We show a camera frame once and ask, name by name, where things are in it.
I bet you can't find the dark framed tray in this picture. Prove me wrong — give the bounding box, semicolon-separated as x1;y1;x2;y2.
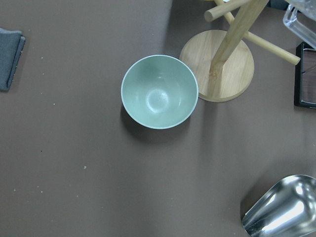
294;42;316;109

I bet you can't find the light green bowl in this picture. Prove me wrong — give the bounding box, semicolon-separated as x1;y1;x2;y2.
120;55;198;129

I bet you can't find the wooden mug tree stand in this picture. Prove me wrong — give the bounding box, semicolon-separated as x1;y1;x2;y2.
180;0;300;102

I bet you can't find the metal scoop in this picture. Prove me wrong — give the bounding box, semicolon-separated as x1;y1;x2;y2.
242;174;316;237

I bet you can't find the folded grey cloth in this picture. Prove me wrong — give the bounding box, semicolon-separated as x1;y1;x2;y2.
0;28;26;91

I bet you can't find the clear plastic container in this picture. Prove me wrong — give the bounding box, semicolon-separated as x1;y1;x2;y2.
283;0;316;49

